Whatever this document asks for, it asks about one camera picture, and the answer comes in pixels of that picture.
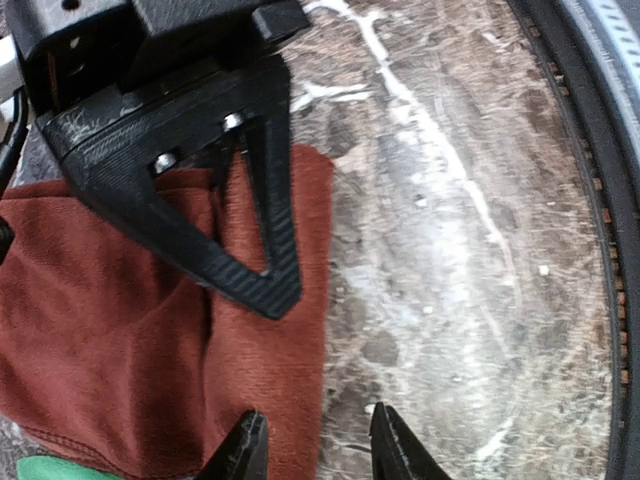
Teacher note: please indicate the green microfibre towel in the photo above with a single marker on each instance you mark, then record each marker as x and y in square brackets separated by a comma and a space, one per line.
[42, 467]

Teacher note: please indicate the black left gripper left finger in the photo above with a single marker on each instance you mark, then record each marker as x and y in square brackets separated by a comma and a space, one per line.
[244, 452]

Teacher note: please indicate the brown towel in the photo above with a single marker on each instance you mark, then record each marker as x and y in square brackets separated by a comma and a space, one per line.
[115, 360]

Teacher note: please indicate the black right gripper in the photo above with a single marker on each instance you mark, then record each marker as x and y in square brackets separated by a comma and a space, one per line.
[69, 50]

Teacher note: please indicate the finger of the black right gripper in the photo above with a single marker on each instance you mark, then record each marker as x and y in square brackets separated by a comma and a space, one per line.
[196, 168]

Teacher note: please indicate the white slotted cable duct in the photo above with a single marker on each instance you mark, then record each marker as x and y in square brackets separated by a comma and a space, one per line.
[609, 30]

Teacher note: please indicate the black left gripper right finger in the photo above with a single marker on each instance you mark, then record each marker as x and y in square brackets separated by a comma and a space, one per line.
[396, 452]

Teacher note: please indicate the black front table rail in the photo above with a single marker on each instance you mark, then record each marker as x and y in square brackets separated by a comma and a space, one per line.
[608, 157]

